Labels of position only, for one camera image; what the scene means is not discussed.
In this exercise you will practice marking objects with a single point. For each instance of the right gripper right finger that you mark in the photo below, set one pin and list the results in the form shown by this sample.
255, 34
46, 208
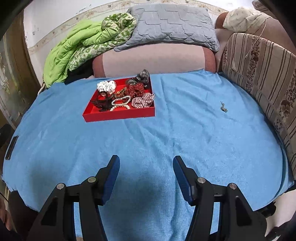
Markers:
221, 212

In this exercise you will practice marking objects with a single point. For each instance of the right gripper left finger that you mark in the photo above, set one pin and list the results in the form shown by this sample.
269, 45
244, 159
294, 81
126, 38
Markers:
55, 221

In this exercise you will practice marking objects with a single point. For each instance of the red jewelry tray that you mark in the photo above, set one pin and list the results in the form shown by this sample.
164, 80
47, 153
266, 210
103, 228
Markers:
121, 105

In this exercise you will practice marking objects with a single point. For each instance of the black phone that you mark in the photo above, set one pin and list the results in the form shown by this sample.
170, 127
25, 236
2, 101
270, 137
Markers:
11, 148

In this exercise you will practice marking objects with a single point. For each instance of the blue towel bed cover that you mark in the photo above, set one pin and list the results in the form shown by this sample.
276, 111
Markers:
56, 145

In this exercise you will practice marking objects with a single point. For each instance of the small silver earring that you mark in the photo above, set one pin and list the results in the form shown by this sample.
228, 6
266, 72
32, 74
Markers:
223, 108

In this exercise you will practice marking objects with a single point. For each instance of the black claw hair clip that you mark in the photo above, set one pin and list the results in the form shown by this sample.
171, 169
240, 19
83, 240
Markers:
103, 104

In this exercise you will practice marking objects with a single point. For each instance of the white dotted scrunchie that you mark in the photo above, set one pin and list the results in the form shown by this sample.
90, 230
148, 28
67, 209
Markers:
106, 86

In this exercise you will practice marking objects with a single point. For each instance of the red white plaid scrunchie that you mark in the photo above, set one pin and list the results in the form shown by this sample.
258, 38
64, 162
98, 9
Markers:
144, 101

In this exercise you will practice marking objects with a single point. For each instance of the red polka dot scrunchie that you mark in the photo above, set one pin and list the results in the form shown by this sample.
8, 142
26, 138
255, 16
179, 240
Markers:
136, 90

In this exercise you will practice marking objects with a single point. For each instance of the striped floral cushion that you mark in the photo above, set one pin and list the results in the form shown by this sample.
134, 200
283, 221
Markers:
266, 71

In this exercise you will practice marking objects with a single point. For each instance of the grey organza scrunchie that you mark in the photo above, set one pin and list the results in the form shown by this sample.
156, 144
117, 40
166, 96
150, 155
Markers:
143, 77

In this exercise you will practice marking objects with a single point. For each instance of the pink quilted bolster pillow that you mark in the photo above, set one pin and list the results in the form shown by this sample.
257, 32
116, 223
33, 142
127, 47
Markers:
155, 58

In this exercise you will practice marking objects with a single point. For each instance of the green patterned blanket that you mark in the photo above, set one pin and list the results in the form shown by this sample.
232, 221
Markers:
85, 41

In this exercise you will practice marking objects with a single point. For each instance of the white floral pillow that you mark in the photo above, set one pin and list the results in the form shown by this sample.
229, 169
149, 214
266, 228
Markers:
244, 20

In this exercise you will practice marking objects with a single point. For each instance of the grey quilted pillow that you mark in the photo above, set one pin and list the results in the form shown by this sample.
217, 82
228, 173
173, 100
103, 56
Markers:
171, 23

